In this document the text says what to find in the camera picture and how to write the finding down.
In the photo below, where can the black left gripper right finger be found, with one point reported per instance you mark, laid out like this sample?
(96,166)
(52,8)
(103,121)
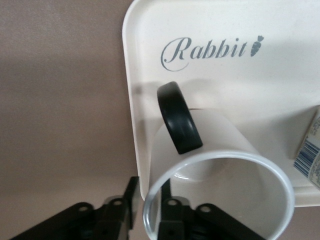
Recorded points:
(180,220)

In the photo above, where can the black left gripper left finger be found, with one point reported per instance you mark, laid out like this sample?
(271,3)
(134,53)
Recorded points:
(107,220)

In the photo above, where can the blue Pascual milk carton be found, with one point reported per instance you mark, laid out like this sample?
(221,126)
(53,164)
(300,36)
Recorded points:
(308,155)

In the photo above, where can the white Rabbit print tray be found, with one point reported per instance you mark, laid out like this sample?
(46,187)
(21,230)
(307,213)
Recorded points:
(225,25)

